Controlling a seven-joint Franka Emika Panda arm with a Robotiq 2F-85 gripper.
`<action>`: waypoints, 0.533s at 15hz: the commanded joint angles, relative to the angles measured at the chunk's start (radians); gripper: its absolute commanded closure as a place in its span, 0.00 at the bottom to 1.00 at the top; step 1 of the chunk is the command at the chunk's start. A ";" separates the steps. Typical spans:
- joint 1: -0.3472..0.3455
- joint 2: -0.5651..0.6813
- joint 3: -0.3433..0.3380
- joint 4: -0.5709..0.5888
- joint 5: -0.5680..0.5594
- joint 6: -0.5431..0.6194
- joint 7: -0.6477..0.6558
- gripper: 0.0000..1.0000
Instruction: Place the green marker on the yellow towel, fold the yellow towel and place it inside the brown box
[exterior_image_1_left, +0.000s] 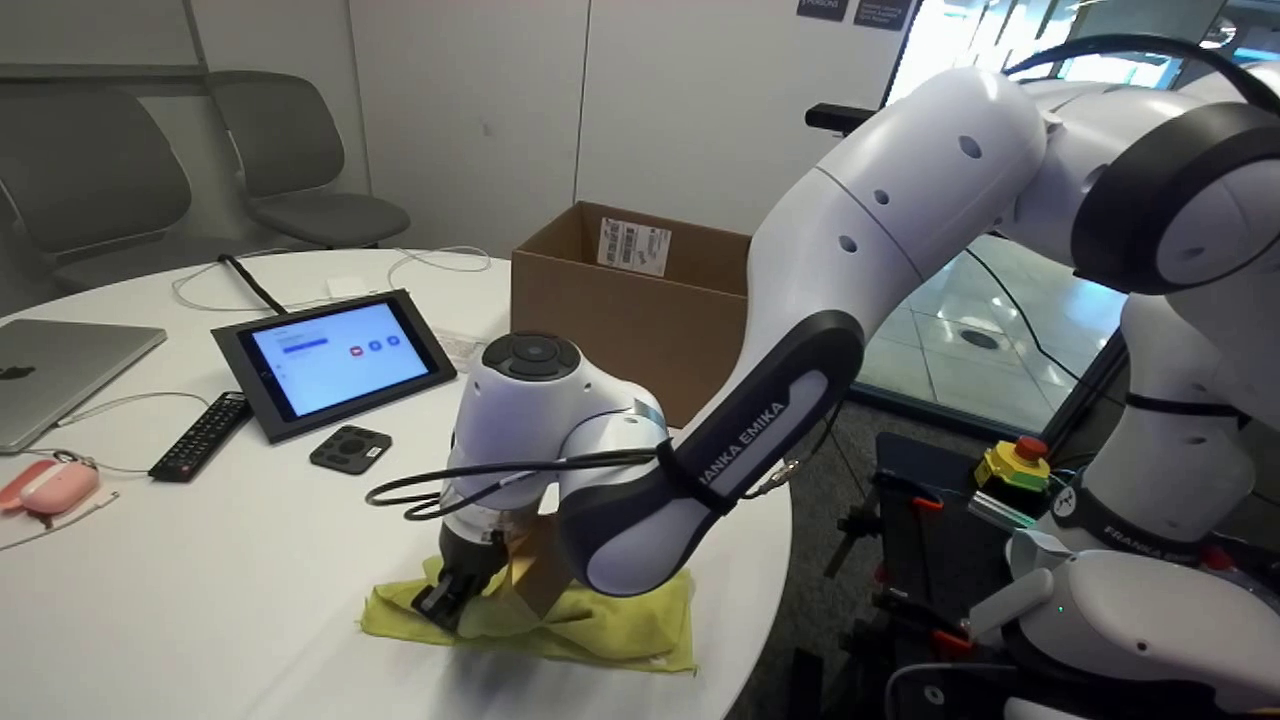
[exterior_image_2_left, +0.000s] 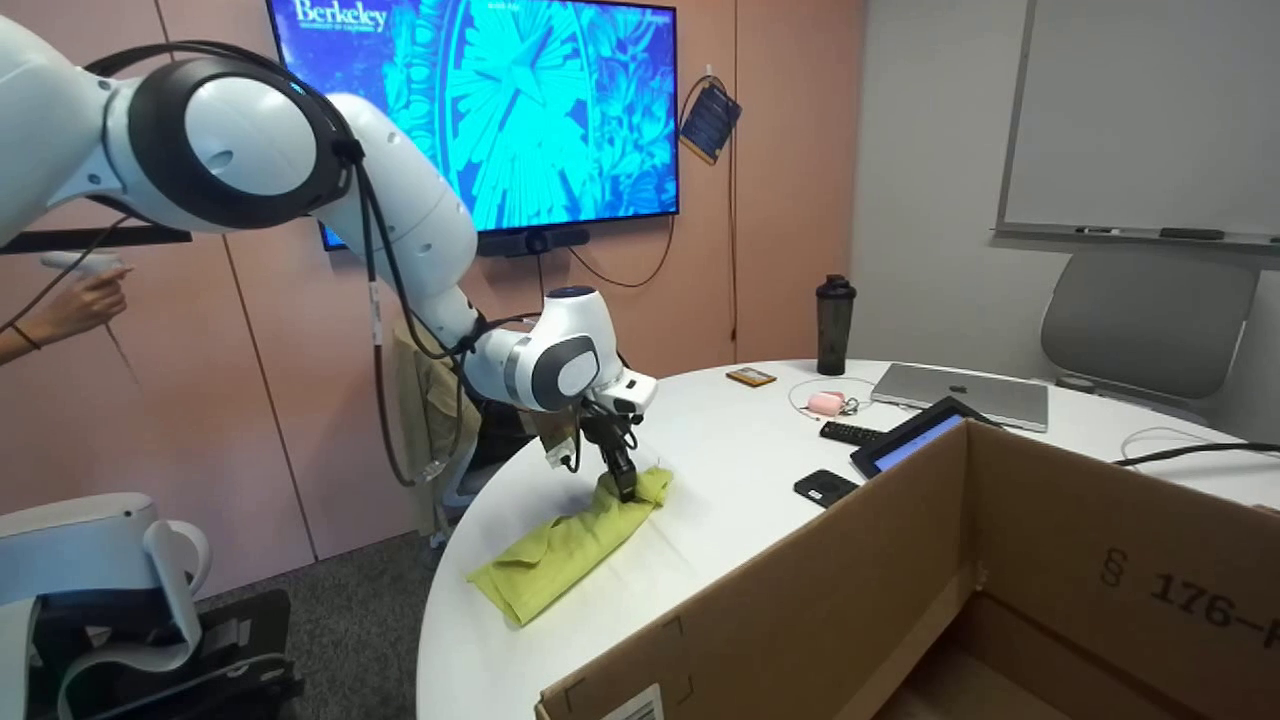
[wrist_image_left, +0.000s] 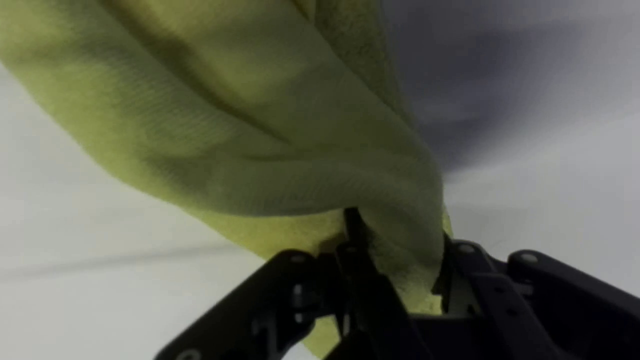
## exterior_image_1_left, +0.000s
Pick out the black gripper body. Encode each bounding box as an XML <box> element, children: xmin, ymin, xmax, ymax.
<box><xmin>435</xmin><ymin>525</ymin><xmax>514</xmax><ymax>595</ymax></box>

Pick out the yellow towel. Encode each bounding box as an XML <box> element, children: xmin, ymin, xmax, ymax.
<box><xmin>355</xmin><ymin>550</ymin><xmax>705</xmax><ymax>676</ymax></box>

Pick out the brown cardboard box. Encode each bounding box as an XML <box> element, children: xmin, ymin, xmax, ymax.
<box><xmin>506</xmin><ymin>194</ymin><xmax>755</xmax><ymax>431</ymax></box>

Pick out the small black device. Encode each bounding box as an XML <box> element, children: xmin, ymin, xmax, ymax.
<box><xmin>307</xmin><ymin>423</ymin><xmax>396</xmax><ymax>479</ymax></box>

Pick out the black tablet with screen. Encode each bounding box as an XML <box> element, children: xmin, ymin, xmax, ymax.
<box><xmin>213</xmin><ymin>287</ymin><xmax>460</xmax><ymax>446</ymax></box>

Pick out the black remote control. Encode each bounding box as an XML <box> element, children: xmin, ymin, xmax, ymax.
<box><xmin>146</xmin><ymin>389</ymin><xmax>254</xmax><ymax>488</ymax></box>

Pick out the pink computer mouse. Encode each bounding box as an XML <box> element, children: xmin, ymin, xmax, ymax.
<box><xmin>0</xmin><ymin>452</ymin><xmax>107</xmax><ymax>525</ymax></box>

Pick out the grey shell chair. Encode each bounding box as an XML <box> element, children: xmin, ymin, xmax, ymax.
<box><xmin>213</xmin><ymin>67</ymin><xmax>415</xmax><ymax>252</ymax></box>

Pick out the silver laptop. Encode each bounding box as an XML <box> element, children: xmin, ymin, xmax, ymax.
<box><xmin>0</xmin><ymin>314</ymin><xmax>172</xmax><ymax>460</ymax></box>

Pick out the black robot stand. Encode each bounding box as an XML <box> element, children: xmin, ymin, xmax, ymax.
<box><xmin>825</xmin><ymin>423</ymin><xmax>1072</xmax><ymax>720</ymax></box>

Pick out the large grey chair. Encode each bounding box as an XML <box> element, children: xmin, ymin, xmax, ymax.
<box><xmin>0</xmin><ymin>84</ymin><xmax>196</xmax><ymax>293</ymax></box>

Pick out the yellow red emergency stop button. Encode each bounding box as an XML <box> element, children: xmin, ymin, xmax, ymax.
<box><xmin>973</xmin><ymin>431</ymin><xmax>1061</xmax><ymax>504</ymax></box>

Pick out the black cable on table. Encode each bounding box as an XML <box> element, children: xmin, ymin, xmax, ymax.
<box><xmin>216</xmin><ymin>252</ymin><xmax>293</xmax><ymax>321</ymax></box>

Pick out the white cable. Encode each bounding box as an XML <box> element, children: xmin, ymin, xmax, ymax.
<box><xmin>56</xmin><ymin>389</ymin><xmax>224</xmax><ymax>431</ymax></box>

